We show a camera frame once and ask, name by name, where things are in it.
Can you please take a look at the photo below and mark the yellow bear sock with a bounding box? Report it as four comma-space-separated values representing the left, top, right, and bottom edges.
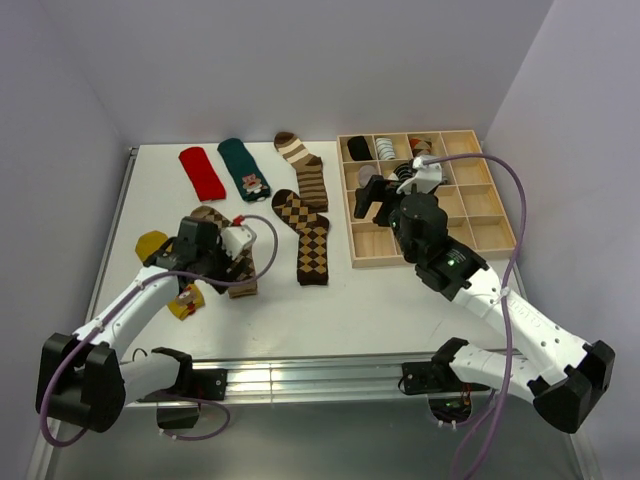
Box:
135, 230, 205, 320

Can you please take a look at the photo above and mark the rolled white striped sock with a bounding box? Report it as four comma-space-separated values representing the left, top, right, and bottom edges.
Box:
375, 137, 396, 160

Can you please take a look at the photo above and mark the light brown argyle sock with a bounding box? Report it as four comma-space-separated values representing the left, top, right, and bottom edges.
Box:
191, 205, 258, 299

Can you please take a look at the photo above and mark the green bear sock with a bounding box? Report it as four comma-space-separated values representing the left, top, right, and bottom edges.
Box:
217, 138, 271, 203

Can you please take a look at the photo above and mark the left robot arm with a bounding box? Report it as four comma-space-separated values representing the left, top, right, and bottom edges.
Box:
35, 217, 255, 433

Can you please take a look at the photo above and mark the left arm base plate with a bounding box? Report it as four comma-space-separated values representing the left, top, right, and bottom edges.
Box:
188, 368, 228, 401

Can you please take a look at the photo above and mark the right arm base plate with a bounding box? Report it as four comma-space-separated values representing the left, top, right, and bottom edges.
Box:
398, 361, 450, 396

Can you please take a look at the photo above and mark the rolled orange argyle sock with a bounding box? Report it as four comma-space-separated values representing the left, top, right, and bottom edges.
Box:
409, 137, 433, 157

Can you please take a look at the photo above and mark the rolled black white sock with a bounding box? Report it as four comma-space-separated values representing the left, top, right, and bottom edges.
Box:
390, 162, 415, 185

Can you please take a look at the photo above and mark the rolled beige sock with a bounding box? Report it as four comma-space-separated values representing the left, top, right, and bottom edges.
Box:
357, 164, 380, 188

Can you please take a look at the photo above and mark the wooden compartment tray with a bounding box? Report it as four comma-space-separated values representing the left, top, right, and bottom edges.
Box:
338, 130, 517, 268

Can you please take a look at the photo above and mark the dark brown argyle sock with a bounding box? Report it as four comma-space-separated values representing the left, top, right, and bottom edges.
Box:
271, 189, 330, 286

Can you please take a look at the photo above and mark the red sock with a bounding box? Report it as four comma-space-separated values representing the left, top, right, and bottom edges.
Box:
178, 146, 227, 202

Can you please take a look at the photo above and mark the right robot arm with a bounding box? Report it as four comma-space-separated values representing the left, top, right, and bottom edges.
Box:
354, 175, 615, 433

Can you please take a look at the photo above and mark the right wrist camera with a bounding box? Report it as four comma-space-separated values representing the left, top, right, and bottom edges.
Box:
396, 155, 444, 195

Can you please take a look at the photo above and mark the brown striped sock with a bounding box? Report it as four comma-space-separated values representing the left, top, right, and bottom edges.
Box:
273, 131, 328, 213

